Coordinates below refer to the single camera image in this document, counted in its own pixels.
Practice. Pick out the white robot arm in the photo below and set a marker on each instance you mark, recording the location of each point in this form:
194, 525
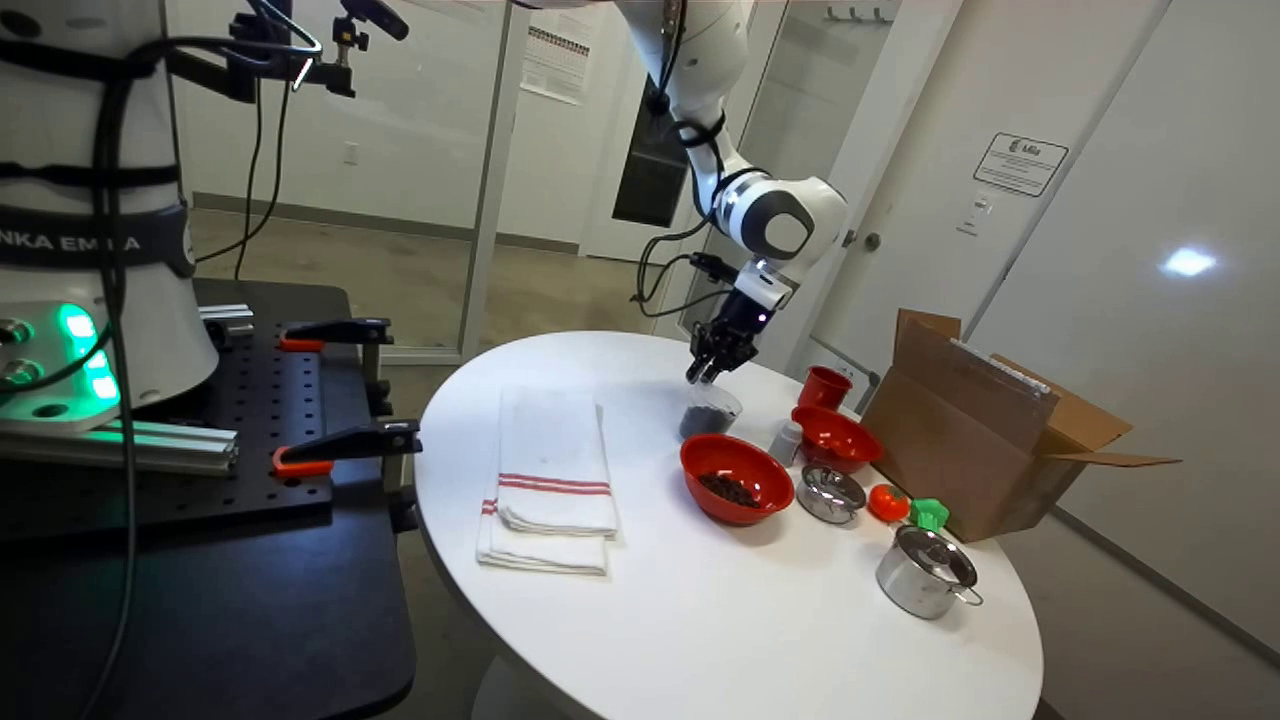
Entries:
783, 220

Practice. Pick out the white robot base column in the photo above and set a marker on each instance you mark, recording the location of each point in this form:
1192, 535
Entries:
81, 132

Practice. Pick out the empty red bowl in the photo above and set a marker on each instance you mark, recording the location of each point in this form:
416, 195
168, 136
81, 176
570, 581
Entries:
842, 443

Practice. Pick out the black cart top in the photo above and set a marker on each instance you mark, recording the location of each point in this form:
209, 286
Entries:
241, 625

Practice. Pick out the red bowl with coffee beans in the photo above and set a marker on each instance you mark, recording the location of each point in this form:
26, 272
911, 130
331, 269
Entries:
705, 465

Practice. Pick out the black clamp with orange trigger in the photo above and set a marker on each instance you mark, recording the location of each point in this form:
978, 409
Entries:
335, 328
346, 443

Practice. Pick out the black perforated breadboard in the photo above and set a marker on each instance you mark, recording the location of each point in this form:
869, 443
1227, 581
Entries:
266, 402

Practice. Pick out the paper sheet on glass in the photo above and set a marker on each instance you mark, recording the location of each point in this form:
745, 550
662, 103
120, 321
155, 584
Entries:
558, 62

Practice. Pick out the black camera on mount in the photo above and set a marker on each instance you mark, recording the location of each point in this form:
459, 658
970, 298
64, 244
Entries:
273, 25

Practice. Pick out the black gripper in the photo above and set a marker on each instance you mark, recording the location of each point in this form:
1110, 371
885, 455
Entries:
745, 321

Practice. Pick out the red metal mug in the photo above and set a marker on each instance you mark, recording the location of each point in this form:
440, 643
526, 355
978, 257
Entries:
821, 388

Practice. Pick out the small metal bowl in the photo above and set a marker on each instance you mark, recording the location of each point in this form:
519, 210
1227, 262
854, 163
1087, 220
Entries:
830, 497

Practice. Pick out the open cardboard box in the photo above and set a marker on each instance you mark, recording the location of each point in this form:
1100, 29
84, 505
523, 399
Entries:
960, 443

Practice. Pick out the white door sign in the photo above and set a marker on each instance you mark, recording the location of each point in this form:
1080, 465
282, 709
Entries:
1023, 163

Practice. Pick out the white towel with red stripes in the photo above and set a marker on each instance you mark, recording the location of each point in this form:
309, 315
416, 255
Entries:
544, 443

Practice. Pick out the clear plastic measuring cup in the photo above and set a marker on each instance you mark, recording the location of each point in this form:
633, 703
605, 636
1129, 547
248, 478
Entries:
705, 421

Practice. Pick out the small grey shaker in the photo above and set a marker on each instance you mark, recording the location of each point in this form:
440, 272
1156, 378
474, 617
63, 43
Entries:
785, 444

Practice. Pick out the dark coffee beans heap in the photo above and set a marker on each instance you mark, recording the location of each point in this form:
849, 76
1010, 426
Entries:
728, 490

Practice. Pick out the red toy tomato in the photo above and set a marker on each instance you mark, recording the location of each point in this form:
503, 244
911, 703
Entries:
885, 505

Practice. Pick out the green toy ball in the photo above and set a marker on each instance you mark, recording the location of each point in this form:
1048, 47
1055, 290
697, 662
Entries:
929, 515

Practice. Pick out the aluminium base plate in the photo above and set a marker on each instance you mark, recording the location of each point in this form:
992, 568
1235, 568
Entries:
161, 444

